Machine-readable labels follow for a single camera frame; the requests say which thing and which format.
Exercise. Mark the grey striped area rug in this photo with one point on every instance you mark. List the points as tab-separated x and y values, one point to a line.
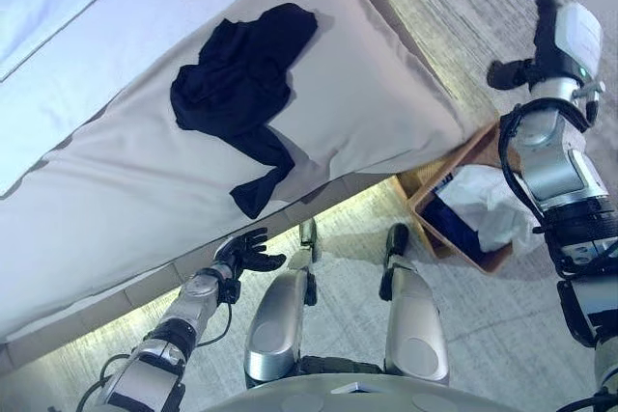
458	7

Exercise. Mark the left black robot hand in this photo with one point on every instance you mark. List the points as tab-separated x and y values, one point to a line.
246	255

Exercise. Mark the white duvet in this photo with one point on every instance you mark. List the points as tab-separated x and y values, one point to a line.
58	7

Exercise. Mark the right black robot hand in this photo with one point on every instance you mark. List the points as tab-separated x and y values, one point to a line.
574	40

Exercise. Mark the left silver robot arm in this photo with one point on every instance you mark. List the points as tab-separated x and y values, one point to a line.
178	320

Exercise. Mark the bed with beige cover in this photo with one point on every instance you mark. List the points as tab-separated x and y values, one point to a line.
362	93

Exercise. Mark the brown wicker basket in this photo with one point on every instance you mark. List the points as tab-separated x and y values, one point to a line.
429	180

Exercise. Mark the blue garment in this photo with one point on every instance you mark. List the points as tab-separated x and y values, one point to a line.
454	228

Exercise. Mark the left silver robot leg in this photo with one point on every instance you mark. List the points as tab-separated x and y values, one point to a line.
275	325

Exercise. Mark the black garment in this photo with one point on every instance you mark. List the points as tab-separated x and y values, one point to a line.
241	79

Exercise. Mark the white garment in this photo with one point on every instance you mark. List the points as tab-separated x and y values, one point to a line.
492	209

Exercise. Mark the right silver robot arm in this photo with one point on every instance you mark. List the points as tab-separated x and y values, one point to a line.
555	166

